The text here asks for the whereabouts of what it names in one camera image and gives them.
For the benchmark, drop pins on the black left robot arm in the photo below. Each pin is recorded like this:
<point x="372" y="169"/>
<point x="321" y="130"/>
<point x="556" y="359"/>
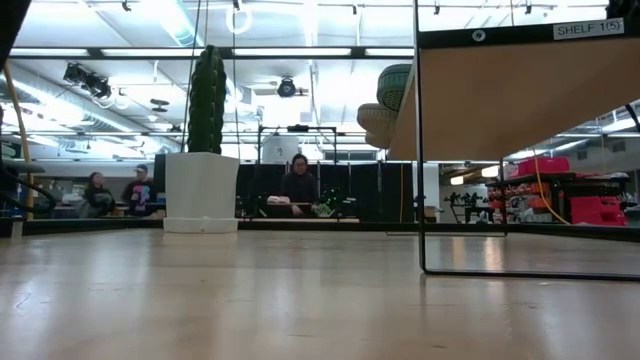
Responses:
<point x="10" y="20"/>

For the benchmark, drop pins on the person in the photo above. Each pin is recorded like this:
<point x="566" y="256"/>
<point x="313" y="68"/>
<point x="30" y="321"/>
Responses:
<point x="140" y="192"/>
<point x="97" y="197"/>
<point x="299" y="187"/>

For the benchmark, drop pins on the green cactus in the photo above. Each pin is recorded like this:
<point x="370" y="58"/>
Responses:
<point x="206" y="100"/>

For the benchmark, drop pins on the black ceiling-hung device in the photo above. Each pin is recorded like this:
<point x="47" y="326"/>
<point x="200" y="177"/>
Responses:
<point x="87" y="80"/>

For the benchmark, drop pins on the black round overhead camera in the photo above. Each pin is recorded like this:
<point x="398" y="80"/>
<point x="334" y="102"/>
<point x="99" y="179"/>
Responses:
<point x="286" y="87"/>

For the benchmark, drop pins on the black partition panels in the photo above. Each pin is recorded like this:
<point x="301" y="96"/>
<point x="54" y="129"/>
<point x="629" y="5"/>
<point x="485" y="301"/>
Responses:
<point x="365" y="190"/>

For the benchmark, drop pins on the black aluminium table frame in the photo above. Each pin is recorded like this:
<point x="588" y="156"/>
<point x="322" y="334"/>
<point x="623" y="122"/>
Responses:
<point x="300" y="225"/>

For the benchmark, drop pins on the rack with red bins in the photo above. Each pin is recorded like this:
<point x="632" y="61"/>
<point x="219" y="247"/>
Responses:
<point x="545" y="165"/>

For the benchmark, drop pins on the green rubber slide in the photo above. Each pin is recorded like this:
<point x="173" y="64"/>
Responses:
<point x="395" y="85"/>

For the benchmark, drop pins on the wooden shelf black metal frame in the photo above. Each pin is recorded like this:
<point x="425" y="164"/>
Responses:
<point x="500" y="100"/>

